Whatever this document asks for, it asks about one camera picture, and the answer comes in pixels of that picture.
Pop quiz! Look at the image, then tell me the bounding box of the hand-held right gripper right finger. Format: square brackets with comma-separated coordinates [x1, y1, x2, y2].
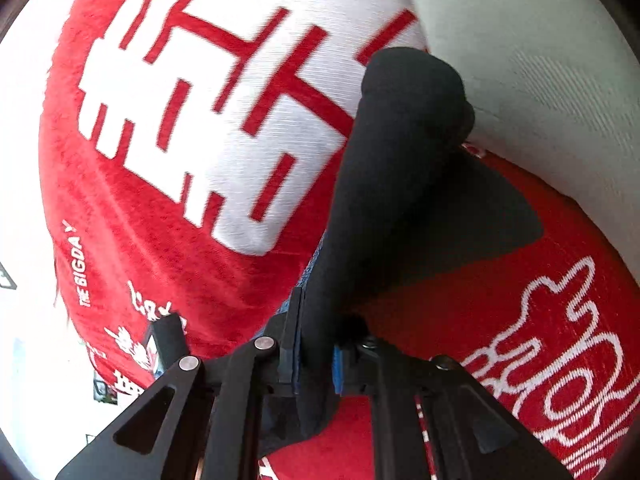
[331, 336, 576, 480]

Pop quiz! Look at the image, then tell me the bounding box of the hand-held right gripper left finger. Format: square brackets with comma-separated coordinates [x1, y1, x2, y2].
[54, 287, 305, 480]

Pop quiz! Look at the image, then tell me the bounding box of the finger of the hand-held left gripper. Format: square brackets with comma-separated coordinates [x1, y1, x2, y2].
[145, 314, 189, 378]

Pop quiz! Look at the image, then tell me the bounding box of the small dark object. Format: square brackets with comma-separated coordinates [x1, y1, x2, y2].
[92, 379, 119, 404]

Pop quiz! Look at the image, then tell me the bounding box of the red and white printed blanket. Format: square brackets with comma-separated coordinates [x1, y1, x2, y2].
[37, 0, 640, 480]

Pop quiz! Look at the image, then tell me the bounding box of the pale grey cloth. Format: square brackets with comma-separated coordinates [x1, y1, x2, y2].
[400, 0, 640, 283]

